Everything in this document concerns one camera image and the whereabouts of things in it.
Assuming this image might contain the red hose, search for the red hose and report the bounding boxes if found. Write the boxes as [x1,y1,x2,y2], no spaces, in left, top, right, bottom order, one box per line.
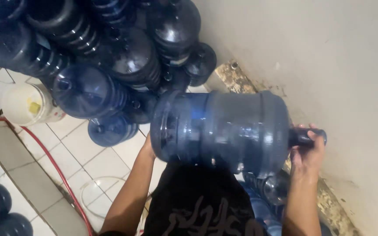
[0,117,93,236]

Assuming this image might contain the person's right hand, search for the person's right hand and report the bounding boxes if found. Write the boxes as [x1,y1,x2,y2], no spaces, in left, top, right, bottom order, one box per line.
[289,123,327,184]

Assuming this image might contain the yellow sponge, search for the yellow sponge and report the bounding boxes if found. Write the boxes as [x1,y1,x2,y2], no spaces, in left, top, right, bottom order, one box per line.
[28,98,42,115]

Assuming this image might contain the clear plastic hose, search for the clear plastic hose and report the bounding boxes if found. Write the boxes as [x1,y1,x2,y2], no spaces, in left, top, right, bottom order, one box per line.
[80,176,151,221]

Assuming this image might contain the person's left hand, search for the person's left hand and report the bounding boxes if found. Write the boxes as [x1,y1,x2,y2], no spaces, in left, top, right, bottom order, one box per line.
[141,132,157,161]

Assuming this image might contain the white plastic bucket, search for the white plastic bucket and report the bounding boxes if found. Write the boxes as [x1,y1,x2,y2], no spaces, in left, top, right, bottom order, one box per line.
[1,83,67,127]

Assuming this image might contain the pile of blue jugs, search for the pile of blue jugs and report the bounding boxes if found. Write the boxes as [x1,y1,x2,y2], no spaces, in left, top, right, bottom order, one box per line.
[0,0,218,148]

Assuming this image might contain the person's black printed shirt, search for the person's black printed shirt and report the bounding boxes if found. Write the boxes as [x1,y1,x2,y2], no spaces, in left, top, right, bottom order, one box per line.
[142,159,270,236]

